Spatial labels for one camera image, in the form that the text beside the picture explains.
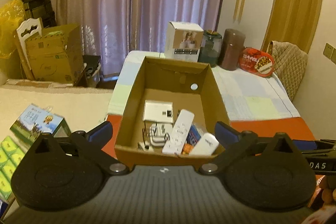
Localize white remote control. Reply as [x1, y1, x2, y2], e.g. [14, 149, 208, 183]
[162, 109, 194, 155]

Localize brown cardboard box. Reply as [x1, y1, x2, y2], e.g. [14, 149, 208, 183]
[114, 57, 230, 168]

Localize clear plastic packet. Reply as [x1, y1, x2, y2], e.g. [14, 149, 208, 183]
[186, 123, 207, 146]

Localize red cat figurine toy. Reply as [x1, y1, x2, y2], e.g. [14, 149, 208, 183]
[182, 143, 194, 155]

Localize white power adapter plug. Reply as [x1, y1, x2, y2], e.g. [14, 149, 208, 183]
[149, 123, 173, 143]

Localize person's right hand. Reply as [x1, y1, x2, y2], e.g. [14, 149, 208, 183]
[319, 176, 335, 205]

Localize red printed cardboard mat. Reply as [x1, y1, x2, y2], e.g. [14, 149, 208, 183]
[101, 114, 336, 212]

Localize milk carton box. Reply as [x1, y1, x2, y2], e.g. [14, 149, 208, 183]
[10, 104, 71, 146]

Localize white flat square box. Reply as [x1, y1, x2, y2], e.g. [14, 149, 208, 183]
[142, 100, 174, 124]

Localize green tissue pack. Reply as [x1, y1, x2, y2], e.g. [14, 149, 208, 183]
[0, 136, 25, 202]

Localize red oval food tin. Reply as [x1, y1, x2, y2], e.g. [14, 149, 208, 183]
[238, 47, 274, 77]

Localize stacked cardboard boxes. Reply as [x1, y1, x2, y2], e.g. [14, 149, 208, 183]
[26, 23, 84, 84]

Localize dark green glass jar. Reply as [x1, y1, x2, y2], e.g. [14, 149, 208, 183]
[198, 30, 222, 67]

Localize brown cylindrical canister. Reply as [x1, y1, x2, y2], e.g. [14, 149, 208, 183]
[218, 28, 245, 71]

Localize white product box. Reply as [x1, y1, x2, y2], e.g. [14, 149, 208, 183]
[164, 22, 204, 63]

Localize white carved wooden board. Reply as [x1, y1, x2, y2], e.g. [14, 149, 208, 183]
[13, 18, 43, 81]

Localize yellow plastic bag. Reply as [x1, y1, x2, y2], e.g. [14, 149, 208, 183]
[0, 0, 25, 59]

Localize wall switch plate pair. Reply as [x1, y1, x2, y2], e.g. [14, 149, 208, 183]
[323, 43, 336, 64]

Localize wooden wall strip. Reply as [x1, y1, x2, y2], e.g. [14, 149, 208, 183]
[232, 0, 245, 23]

